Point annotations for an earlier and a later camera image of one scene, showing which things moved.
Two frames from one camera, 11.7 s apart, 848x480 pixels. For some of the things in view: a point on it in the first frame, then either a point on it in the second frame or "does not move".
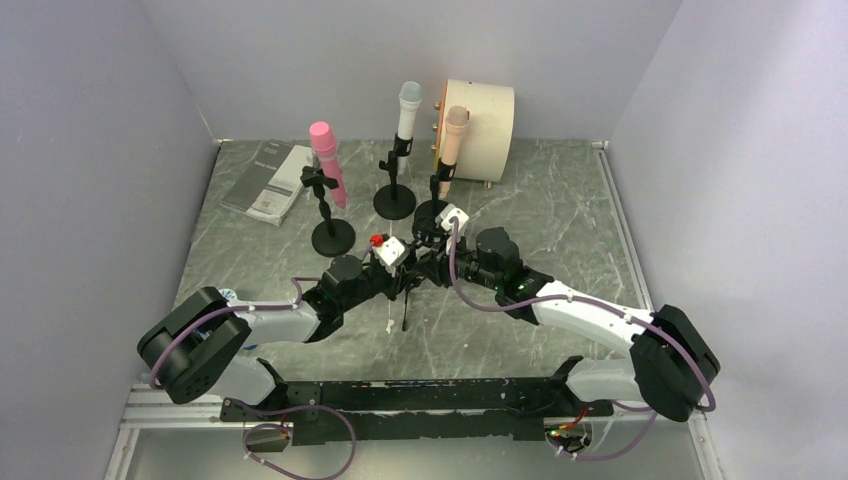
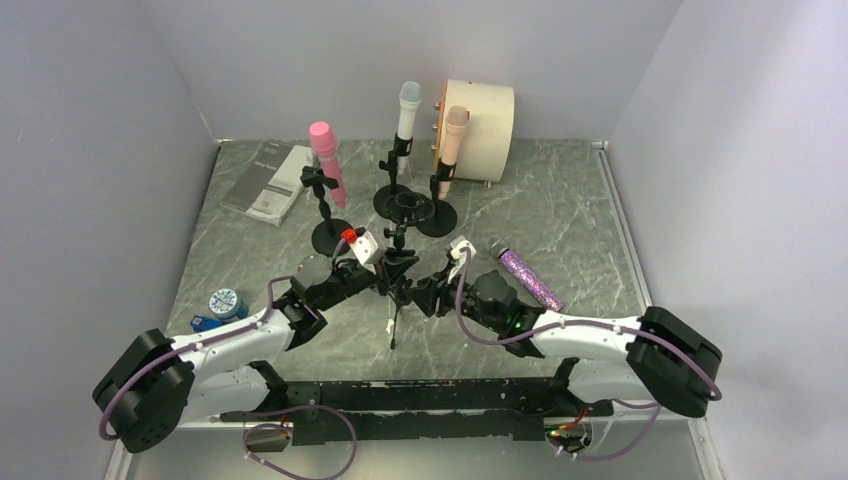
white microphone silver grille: (410, 94) does not move
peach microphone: (455, 119) does not move
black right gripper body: (436, 240) to (441, 292)
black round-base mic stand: (426, 211) does not move
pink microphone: (325, 146) does not move
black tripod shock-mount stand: (425, 258) to (403, 209)
